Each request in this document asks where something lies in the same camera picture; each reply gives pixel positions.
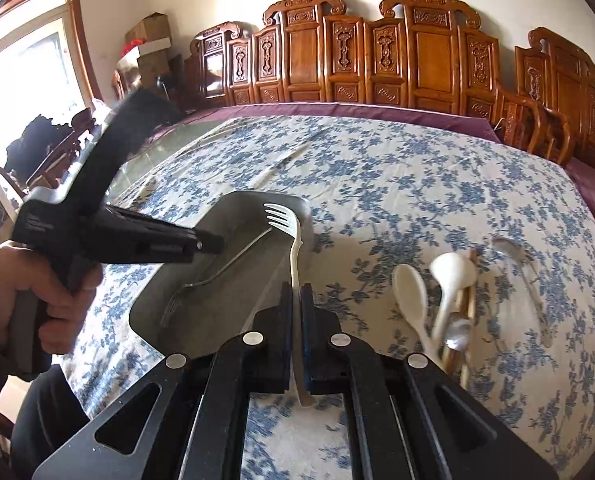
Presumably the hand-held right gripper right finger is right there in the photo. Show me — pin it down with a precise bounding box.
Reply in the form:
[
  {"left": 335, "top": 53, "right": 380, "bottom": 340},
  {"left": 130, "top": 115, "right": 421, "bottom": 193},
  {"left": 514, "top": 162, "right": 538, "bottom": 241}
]
[{"left": 300, "top": 282, "right": 561, "bottom": 480}]

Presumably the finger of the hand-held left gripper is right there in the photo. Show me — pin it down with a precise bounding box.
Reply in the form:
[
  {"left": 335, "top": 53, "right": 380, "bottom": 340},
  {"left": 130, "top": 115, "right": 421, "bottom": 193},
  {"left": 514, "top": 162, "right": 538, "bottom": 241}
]
[
  {"left": 105, "top": 204, "right": 200, "bottom": 244},
  {"left": 136, "top": 236, "right": 226, "bottom": 264}
]

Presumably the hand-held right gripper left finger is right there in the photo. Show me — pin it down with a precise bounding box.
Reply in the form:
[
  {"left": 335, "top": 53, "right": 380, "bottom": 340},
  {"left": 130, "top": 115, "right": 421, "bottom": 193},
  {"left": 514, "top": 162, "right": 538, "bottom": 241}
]
[{"left": 31, "top": 282, "right": 294, "bottom": 480}]

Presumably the metal fork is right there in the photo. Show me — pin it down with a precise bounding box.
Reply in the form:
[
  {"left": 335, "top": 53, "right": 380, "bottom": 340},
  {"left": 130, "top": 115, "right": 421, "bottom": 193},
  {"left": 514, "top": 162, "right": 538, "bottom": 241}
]
[{"left": 158, "top": 227, "right": 274, "bottom": 328}]

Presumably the metal tray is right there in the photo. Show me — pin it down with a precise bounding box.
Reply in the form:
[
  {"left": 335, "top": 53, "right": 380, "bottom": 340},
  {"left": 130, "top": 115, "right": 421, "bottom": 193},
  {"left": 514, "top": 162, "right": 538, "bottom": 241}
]
[{"left": 130, "top": 191, "right": 313, "bottom": 361}]

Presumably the white plastic fork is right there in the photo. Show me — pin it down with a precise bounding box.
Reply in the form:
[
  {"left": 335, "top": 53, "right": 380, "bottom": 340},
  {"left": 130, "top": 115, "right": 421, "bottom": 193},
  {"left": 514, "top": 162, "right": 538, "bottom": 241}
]
[{"left": 264, "top": 202, "right": 316, "bottom": 407}]

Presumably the white plastic spoon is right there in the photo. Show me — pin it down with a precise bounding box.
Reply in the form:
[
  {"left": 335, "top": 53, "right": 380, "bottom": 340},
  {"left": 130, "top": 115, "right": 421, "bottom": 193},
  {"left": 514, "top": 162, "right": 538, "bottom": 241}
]
[{"left": 392, "top": 263, "right": 438, "bottom": 361}]

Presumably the small metal spoon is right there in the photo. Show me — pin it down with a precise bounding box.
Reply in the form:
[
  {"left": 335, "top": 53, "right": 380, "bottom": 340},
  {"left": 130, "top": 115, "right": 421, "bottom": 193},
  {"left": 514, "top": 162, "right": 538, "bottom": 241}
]
[{"left": 443, "top": 317, "right": 473, "bottom": 353}]

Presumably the white deep soup spoon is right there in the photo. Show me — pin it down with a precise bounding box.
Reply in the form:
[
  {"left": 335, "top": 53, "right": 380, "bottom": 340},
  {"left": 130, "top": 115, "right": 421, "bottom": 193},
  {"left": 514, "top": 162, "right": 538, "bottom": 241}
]
[{"left": 430, "top": 251, "right": 478, "bottom": 346}]

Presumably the large metal spoon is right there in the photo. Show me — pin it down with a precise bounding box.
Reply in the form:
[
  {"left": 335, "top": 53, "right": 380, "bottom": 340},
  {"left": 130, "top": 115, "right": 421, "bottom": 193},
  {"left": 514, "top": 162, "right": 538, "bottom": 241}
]
[{"left": 491, "top": 236, "right": 553, "bottom": 348}]

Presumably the person's left hand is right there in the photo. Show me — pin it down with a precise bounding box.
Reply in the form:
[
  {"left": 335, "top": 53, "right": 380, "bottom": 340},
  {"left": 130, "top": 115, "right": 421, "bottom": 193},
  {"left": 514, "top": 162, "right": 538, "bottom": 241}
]
[{"left": 0, "top": 240, "right": 105, "bottom": 357}]

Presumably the dark clothes pile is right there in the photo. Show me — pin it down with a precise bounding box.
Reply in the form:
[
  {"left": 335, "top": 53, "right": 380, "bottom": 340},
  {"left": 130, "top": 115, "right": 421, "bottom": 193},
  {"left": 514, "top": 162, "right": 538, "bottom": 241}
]
[{"left": 4, "top": 115, "right": 75, "bottom": 177}]

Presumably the wooden dining chair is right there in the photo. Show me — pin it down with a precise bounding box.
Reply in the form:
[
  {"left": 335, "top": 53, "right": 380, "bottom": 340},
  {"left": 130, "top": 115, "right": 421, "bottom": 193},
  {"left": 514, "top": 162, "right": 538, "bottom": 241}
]
[{"left": 0, "top": 107, "right": 99, "bottom": 196}]

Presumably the wooden framed window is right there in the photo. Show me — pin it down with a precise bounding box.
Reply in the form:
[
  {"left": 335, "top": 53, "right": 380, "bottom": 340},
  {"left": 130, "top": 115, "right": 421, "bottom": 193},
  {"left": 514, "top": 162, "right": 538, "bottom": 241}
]
[{"left": 0, "top": 0, "right": 103, "bottom": 196}]

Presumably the brown cardboard box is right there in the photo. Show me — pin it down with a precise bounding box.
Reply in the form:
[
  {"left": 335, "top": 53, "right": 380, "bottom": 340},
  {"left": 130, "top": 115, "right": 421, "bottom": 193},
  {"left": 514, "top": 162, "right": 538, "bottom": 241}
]
[
  {"left": 137, "top": 52, "right": 172, "bottom": 88},
  {"left": 124, "top": 12, "right": 171, "bottom": 46}
]

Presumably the white cardboard box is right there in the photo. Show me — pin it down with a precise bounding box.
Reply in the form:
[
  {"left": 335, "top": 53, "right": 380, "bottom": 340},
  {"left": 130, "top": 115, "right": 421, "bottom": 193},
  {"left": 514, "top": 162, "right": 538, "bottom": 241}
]
[{"left": 126, "top": 37, "right": 173, "bottom": 59}]

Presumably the blue floral tablecloth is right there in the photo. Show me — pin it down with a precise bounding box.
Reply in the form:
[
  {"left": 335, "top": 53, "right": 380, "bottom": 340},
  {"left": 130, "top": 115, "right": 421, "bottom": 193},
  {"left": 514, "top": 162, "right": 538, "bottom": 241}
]
[{"left": 60, "top": 115, "right": 595, "bottom": 480}]

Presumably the person's dark clothing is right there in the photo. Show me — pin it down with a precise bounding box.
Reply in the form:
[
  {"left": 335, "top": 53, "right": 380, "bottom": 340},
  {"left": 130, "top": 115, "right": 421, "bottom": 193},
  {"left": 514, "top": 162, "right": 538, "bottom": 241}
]
[{"left": 11, "top": 364, "right": 97, "bottom": 480}]

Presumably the long purple sofa cushion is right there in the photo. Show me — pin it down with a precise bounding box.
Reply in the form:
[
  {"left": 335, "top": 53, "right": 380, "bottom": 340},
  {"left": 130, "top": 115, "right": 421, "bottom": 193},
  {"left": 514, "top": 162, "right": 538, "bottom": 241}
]
[{"left": 150, "top": 101, "right": 503, "bottom": 143}]

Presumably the long carved wooden sofa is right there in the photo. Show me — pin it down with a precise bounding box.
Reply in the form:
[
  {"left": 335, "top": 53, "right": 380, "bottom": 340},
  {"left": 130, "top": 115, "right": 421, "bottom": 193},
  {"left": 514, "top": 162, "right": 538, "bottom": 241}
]
[{"left": 190, "top": 0, "right": 545, "bottom": 153}]

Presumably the short purple seat cushion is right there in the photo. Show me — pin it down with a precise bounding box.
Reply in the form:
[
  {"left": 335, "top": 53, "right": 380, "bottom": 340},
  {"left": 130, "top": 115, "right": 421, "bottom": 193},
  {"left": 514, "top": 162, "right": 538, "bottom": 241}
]
[{"left": 565, "top": 156, "right": 595, "bottom": 198}]

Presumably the carved wooden armchair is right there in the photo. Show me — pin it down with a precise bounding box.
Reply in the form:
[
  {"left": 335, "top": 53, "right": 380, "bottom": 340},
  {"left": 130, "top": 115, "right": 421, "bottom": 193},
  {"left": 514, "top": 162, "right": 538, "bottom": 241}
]
[{"left": 515, "top": 27, "right": 595, "bottom": 186}]

